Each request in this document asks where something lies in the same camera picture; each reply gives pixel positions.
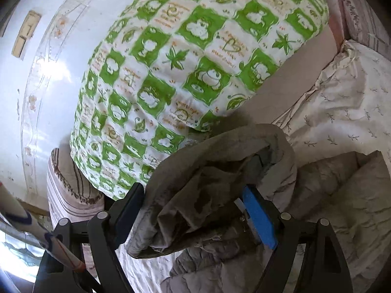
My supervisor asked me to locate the grey puffer jacket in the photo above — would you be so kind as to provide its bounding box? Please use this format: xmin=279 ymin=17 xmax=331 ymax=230
xmin=125 ymin=124 xmax=391 ymax=293

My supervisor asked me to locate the white leaf-print blanket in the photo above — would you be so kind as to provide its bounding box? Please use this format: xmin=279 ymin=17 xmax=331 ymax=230
xmin=116 ymin=40 xmax=391 ymax=293

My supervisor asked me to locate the striped floral pillow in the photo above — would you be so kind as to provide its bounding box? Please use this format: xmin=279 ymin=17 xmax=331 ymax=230
xmin=46 ymin=148 xmax=106 ymax=251
xmin=337 ymin=0 xmax=391 ymax=52

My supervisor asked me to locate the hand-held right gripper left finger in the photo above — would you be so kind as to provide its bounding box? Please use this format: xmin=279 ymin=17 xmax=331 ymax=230
xmin=32 ymin=182 xmax=145 ymax=293

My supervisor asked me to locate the green checkered quilt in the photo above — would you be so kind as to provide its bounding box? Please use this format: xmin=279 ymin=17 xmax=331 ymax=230
xmin=70 ymin=0 xmax=330 ymax=200

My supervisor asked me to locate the beige wall fixture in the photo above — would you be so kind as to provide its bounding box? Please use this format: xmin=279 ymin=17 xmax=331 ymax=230
xmin=11 ymin=10 xmax=42 ymax=58

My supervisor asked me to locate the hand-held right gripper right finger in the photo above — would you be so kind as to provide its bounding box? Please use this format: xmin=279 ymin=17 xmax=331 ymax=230
xmin=241 ymin=186 xmax=353 ymax=293

